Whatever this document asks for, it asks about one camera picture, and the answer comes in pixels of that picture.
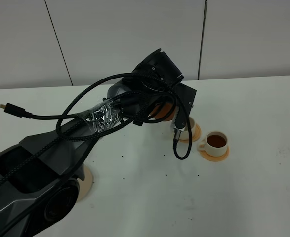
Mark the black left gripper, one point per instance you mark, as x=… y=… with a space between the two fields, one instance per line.
x=158 y=67

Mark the brown clay teapot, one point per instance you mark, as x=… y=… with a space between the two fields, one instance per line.
x=164 y=110

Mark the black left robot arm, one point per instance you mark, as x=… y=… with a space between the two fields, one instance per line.
x=39 y=176

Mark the beige round teapot coaster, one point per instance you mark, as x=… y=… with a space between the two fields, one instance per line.
x=85 y=185

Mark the clear tape wrap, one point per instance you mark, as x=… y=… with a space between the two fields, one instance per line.
x=101 y=117

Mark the orange saucer far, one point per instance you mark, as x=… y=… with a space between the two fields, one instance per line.
x=196 y=134

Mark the orange saucer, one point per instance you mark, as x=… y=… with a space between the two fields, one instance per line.
x=215 y=159
x=196 y=134

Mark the white teacup near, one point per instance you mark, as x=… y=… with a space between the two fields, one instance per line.
x=214 y=144

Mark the orange saucer near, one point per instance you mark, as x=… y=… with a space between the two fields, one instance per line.
x=215 y=159

